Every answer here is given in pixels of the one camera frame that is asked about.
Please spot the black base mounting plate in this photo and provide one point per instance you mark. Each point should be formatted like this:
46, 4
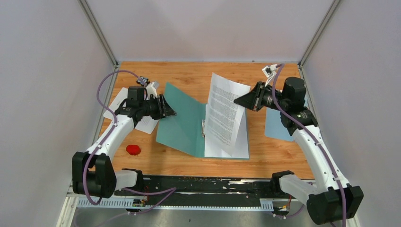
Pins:
202, 191

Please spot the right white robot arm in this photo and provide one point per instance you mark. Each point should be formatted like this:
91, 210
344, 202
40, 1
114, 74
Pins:
332, 197

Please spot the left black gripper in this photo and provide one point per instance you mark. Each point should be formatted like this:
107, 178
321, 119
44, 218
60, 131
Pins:
165, 111

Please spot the blue clipboard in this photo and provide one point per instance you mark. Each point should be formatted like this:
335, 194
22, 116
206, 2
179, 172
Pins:
274, 128

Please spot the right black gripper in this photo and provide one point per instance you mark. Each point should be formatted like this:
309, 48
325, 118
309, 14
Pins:
252, 99

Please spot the silver folder clip mechanism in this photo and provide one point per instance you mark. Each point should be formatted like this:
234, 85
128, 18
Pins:
203, 128

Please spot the aluminium frame rail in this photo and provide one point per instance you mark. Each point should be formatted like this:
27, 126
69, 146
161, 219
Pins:
125, 199

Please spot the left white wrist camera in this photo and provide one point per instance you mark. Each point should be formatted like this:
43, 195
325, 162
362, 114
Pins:
151, 89

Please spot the teal green folder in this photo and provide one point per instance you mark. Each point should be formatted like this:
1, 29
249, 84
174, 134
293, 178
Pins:
183, 131

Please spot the printed paper sheet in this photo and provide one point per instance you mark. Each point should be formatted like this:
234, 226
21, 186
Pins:
223, 116
239, 151
147, 123

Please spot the red small object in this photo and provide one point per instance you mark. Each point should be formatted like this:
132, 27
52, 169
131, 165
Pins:
133, 150

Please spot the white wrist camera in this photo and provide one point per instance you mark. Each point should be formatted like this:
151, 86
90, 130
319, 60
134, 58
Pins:
270, 72
151, 89

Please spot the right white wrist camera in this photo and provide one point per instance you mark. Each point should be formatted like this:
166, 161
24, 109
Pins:
270, 72

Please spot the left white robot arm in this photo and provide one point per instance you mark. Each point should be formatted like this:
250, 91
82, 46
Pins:
92, 170

